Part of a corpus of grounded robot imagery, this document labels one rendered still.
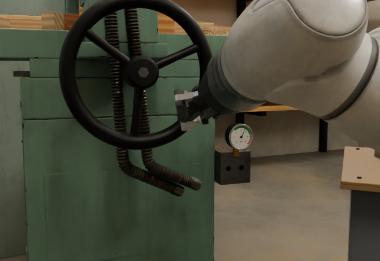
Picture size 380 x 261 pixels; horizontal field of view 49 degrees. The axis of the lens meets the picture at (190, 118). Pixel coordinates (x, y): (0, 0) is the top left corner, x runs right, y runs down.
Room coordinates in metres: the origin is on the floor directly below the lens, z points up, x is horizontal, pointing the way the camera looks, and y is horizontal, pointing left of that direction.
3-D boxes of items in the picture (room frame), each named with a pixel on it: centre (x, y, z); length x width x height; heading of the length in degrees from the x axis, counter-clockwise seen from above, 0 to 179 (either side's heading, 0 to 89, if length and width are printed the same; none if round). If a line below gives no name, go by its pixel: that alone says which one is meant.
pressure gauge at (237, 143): (0.98, -0.11, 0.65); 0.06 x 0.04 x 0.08; 108
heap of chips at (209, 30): (1.09, -0.05, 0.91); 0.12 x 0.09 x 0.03; 18
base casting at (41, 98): (1.21, 0.24, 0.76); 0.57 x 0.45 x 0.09; 18
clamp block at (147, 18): (0.91, 0.15, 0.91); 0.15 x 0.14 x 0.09; 108
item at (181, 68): (1.04, 0.18, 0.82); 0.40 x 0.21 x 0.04; 108
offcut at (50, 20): (0.92, 0.30, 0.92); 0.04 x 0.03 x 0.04; 163
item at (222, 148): (1.04, -0.09, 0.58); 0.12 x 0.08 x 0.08; 18
